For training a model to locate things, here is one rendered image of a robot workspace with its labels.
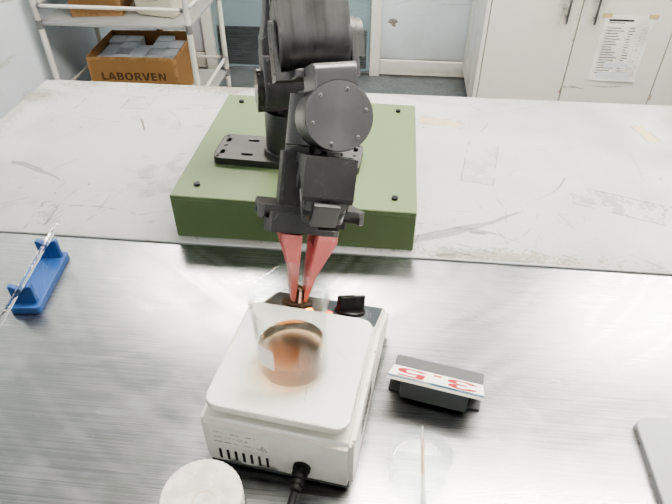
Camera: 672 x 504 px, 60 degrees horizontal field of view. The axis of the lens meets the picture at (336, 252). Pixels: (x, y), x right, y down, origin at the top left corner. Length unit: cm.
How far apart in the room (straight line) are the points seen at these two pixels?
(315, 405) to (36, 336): 36
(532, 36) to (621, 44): 40
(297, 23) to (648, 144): 71
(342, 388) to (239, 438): 9
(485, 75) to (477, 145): 199
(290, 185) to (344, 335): 15
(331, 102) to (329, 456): 28
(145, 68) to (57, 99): 153
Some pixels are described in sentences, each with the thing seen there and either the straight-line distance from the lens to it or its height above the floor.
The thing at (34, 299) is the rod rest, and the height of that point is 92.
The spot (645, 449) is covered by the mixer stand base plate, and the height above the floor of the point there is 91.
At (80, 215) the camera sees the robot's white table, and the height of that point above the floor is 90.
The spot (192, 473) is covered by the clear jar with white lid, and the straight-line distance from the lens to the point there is 47.
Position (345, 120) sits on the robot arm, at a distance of 48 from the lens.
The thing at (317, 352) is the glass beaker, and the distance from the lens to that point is 46.
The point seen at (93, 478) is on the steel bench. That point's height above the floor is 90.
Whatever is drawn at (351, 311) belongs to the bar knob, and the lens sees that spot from 59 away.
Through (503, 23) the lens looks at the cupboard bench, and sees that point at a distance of 290.
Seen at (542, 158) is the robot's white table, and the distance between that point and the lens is 99.
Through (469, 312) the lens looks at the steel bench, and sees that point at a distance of 68.
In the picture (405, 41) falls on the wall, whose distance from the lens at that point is 351.
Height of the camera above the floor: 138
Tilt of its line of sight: 40 degrees down
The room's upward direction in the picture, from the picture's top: straight up
